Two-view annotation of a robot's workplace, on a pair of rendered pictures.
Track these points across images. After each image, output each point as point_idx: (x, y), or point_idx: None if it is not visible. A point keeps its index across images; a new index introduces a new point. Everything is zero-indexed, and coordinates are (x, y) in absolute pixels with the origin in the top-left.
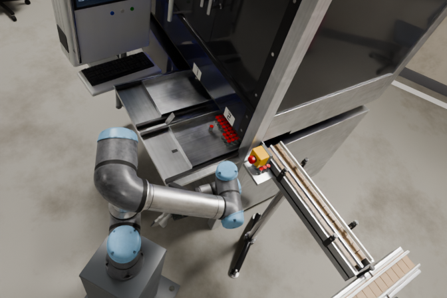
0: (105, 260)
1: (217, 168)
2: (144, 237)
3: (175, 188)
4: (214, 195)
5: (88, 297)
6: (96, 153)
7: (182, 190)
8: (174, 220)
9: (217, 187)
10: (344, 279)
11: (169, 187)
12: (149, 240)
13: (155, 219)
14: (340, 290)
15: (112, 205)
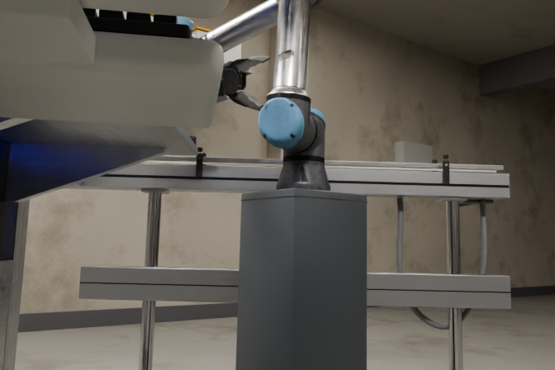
0: (329, 184)
1: (189, 19)
2: (263, 191)
3: (254, 7)
4: (214, 30)
5: (366, 332)
6: None
7: (248, 11)
8: (245, 86)
9: (196, 39)
10: (80, 182)
11: (260, 4)
12: (258, 192)
13: (258, 106)
14: (98, 182)
15: (305, 92)
